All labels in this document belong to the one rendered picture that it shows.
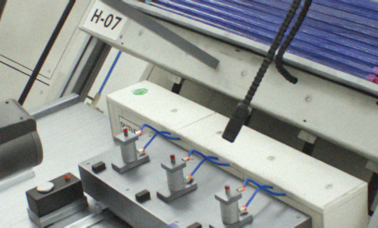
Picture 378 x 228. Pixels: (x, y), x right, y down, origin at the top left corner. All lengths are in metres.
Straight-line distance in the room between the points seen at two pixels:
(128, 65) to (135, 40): 2.44
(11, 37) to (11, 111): 1.54
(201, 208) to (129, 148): 0.16
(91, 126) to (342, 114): 0.52
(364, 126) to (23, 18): 1.43
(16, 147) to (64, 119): 0.71
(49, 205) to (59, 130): 0.29
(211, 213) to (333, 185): 0.16
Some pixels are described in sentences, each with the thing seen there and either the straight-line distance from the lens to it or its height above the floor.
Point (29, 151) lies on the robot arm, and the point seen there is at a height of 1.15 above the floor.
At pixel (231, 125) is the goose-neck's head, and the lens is 0.99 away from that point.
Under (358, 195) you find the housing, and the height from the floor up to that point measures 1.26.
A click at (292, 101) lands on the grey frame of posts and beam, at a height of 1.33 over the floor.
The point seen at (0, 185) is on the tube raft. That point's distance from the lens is 1.29.
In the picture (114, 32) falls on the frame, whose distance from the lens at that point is 1.45.
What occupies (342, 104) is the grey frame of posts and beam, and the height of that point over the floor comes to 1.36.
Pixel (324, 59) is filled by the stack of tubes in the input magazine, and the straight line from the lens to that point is 1.08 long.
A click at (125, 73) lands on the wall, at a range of 3.83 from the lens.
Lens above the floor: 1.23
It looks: 1 degrees up
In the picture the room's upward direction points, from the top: 27 degrees clockwise
